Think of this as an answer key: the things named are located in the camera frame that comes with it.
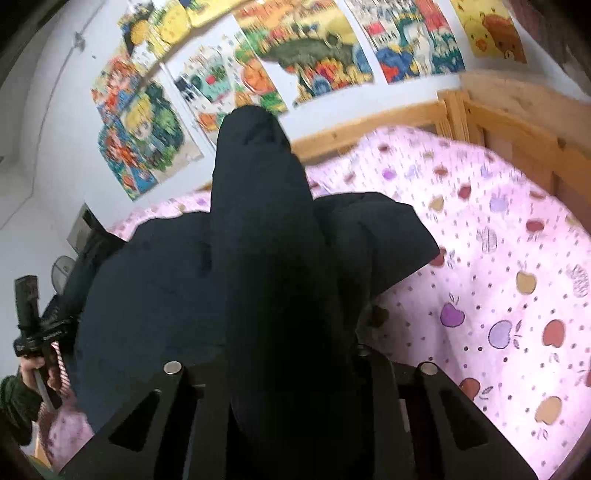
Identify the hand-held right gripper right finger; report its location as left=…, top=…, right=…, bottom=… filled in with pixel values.
left=355, top=344, right=540, bottom=480

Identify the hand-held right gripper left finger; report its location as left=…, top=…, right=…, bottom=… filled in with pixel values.
left=59, top=361, right=232, bottom=480

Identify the black padded jacket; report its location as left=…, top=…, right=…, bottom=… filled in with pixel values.
left=59, top=105, right=440, bottom=480

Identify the person's left forearm green sleeve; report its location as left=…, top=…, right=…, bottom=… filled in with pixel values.
left=0, top=375, right=45, bottom=445

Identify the person's left hand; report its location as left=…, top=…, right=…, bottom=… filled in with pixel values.
left=19, top=354, right=63, bottom=398

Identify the white round fan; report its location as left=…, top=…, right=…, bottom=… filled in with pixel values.
left=50, top=256, right=78, bottom=295

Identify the pink apple-print bedsheet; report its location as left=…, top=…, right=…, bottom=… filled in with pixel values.
left=37, top=124, right=591, bottom=480

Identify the grey cable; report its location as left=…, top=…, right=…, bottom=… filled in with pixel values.
left=33, top=369, right=63, bottom=411

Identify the grey wall box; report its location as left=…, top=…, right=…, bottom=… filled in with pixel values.
left=66, top=203, right=108, bottom=254

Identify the large colourful cartoon wall poster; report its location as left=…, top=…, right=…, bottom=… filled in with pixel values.
left=91, top=54, right=205, bottom=202

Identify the white wall cable conduit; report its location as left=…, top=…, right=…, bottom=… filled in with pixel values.
left=25, top=0, right=109, bottom=197

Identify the white-ground cartoon wall poster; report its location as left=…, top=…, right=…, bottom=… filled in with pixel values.
left=167, top=32, right=291, bottom=141

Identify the wooden bed frame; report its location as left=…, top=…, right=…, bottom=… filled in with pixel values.
left=198, top=71, right=591, bottom=222

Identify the yellow cartoon wall poster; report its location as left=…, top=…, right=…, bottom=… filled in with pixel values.
left=117, top=0, right=243, bottom=61

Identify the orange and green wall poster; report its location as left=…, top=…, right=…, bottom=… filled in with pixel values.
left=232, top=0, right=376, bottom=108

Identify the blue and white wall poster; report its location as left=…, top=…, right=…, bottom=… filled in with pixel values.
left=344, top=0, right=468, bottom=85

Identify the yellow bear wall poster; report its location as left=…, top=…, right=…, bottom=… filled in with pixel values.
left=449, top=0, right=528, bottom=64

